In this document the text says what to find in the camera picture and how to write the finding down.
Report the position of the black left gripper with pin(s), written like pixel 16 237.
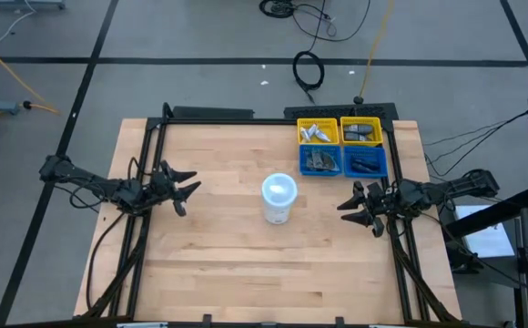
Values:
pixel 161 189

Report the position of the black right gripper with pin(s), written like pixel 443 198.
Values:
pixel 384 200

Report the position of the dark blue travel tube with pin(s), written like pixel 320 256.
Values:
pixel 360 169
pixel 368 162

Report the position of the grey roll-on deodorant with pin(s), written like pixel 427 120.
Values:
pixel 358 128
pixel 357 137

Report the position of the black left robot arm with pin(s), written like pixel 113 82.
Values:
pixel 109 187

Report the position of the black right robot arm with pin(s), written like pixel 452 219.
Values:
pixel 455 187

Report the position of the blue plastic mesh basket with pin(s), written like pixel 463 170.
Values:
pixel 347 152
pixel 302 155

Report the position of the white plastic jar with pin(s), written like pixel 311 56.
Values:
pixel 278 205

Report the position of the yellow plastic mesh basket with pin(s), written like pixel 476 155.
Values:
pixel 332 123
pixel 379 132

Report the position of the black perforated tray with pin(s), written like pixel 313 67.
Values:
pixel 318 111

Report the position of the white flat board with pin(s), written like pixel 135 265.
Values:
pixel 487 237

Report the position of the black side stand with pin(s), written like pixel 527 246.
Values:
pixel 496 212

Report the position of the black aluminium table frame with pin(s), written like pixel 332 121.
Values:
pixel 246 121

